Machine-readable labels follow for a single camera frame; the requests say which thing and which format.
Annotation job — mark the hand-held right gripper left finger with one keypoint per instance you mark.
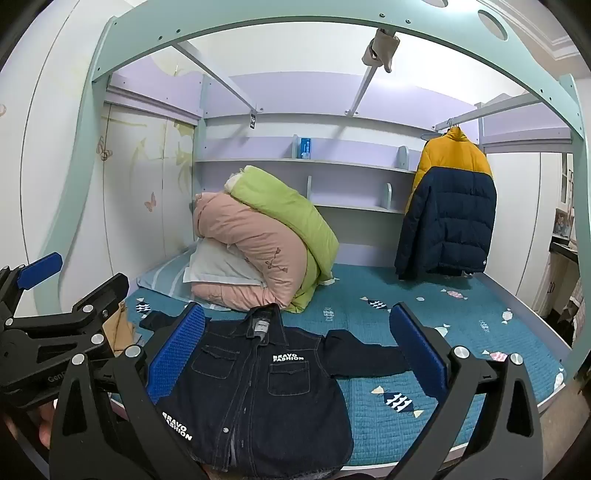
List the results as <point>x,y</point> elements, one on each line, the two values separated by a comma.
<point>178,350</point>

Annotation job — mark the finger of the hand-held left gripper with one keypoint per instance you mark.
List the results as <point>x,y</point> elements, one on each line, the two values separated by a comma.
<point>39,270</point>
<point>99,300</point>

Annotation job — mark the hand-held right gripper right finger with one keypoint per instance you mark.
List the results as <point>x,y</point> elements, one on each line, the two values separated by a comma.
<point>415,346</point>

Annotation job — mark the dark denim jacket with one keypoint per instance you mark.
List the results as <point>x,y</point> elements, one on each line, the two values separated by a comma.
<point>258,392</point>

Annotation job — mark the clothes hanger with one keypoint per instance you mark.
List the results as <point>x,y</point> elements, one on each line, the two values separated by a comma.
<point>427,136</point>

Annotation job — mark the person's left hand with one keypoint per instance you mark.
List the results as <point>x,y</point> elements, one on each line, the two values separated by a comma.
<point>44,422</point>

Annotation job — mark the tan cloth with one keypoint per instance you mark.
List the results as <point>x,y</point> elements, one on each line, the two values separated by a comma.
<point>120,330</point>

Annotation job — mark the teal quilted bed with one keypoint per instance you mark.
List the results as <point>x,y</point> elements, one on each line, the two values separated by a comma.
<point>461,332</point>

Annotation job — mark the blue striped pillow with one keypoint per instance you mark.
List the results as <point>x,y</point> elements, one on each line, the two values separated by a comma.
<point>161,277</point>

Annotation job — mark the white pillow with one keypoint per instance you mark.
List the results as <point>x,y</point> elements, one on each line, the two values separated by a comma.
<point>217,265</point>

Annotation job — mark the pink quilt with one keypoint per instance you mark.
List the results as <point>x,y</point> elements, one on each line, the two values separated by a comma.
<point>258,249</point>

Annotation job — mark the white butterfly print wardrobe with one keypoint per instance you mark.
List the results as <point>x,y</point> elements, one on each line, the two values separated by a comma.
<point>55,138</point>

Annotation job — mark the yellow navy puffer jacket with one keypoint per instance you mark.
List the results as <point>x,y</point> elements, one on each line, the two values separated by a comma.
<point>448,207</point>

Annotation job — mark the plain white wardrobe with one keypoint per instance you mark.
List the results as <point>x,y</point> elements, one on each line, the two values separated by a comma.
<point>517,221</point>

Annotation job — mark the green quilt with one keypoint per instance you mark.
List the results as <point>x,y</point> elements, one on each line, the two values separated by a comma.
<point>277,198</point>

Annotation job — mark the white glass door cabinet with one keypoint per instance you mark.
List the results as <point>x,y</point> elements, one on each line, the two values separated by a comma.
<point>567,194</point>

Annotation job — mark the small blue box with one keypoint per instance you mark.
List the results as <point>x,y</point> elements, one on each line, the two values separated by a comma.
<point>305,147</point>

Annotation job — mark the black hanging tag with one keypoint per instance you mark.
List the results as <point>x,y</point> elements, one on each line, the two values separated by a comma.
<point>253,120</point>

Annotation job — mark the grey hanging cloth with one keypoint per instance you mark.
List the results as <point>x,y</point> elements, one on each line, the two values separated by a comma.
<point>378,50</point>

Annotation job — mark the lilac wall shelf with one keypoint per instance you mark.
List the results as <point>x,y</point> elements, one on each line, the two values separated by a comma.
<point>300,164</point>

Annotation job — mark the mint green loft frame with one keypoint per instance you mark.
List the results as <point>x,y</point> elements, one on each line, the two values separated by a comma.
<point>231,32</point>

